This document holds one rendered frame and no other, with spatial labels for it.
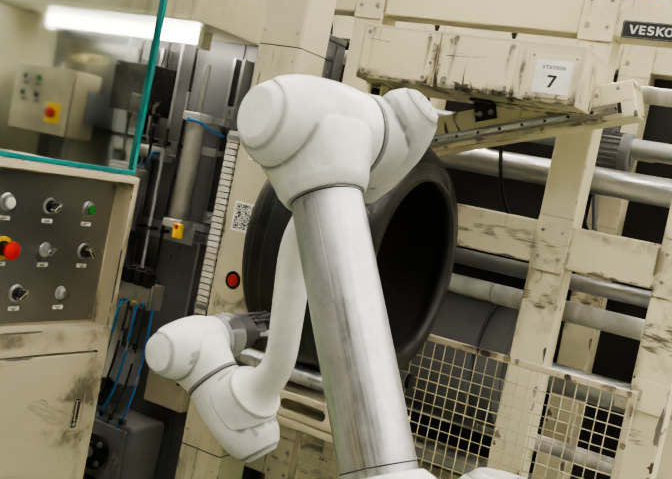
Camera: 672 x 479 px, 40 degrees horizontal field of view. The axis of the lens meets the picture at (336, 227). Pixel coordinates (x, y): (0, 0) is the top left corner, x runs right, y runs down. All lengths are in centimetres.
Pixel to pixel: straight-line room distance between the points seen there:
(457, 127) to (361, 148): 126
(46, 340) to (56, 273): 16
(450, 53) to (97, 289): 106
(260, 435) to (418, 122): 62
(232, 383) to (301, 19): 103
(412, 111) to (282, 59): 100
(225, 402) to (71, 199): 76
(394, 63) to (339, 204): 128
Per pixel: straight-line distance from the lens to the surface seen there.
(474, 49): 238
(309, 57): 234
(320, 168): 122
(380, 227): 199
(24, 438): 224
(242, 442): 165
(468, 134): 249
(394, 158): 136
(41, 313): 223
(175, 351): 165
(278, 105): 122
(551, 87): 230
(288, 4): 235
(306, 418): 213
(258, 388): 162
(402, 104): 136
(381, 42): 250
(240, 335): 178
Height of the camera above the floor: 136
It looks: 3 degrees down
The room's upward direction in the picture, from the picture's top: 11 degrees clockwise
